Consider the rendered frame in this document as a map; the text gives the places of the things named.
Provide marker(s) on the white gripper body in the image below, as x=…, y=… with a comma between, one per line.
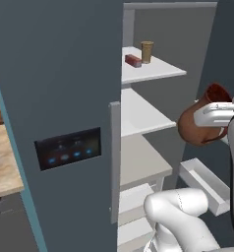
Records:
x=214, y=116

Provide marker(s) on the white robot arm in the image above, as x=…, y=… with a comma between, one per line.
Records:
x=178, y=213

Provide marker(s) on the brown pitcher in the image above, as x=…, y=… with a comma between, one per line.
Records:
x=192, y=133

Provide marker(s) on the white fridge shelf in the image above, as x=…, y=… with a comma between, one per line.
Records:
x=138, y=164
x=138, y=114
x=151, y=70

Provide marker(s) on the tan cup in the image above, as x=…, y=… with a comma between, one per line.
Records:
x=146, y=52

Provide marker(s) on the red bar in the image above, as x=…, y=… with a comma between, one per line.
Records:
x=133, y=61

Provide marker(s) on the grey open fridge door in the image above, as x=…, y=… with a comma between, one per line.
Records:
x=220, y=49

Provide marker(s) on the white fridge door bin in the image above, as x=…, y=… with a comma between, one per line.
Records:
x=204, y=183

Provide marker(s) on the grey fridge body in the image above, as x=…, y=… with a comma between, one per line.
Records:
x=174, y=29

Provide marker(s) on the white fridge drawer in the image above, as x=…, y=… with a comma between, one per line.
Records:
x=132, y=234
x=132, y=201

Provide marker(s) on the grey fridge door with display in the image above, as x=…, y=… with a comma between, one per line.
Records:
x=56, y=82

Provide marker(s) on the grey cabinet front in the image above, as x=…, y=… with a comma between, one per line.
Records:
x=11, y=223

